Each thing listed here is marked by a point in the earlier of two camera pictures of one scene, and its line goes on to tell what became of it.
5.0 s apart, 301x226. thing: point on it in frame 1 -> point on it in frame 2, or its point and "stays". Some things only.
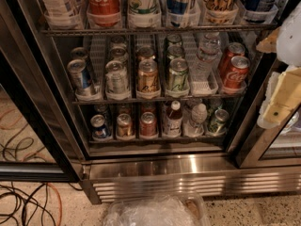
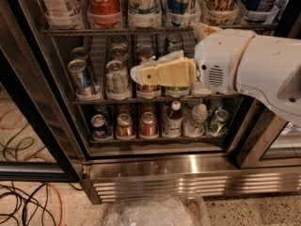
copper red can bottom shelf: (148, 128) stays
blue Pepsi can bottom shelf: (99, 127) stays
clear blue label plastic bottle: (63, 6) stays
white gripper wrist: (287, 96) -> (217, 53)
